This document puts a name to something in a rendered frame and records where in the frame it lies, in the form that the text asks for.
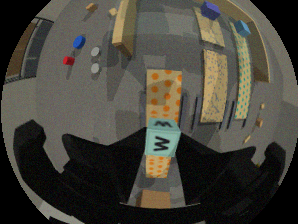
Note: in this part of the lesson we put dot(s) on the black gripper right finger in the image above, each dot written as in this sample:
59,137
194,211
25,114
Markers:
201,167

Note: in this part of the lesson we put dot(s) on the teal letter cube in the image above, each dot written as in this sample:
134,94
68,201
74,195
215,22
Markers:
162,137

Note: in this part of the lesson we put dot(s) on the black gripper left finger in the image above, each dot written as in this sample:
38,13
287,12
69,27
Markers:
120,160

